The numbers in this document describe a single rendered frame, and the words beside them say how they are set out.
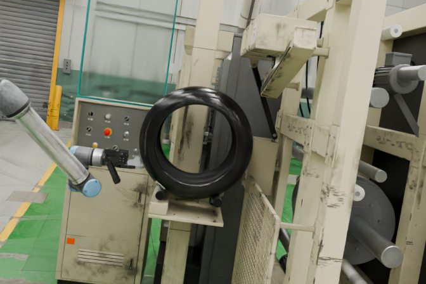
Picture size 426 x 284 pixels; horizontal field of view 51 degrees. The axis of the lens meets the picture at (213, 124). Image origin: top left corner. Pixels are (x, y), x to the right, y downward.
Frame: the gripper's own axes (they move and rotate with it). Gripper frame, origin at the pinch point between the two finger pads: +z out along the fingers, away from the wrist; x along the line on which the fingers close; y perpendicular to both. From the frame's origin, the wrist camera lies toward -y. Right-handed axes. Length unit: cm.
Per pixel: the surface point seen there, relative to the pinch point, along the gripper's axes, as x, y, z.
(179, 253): 27, -52, 25
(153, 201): -9.8, -13.9, 8.1
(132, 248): 59, -65, -6
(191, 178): 15.1, -5.3, 25.2
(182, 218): -10.5, -20.0, 22.8
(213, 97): -11, 40, 30
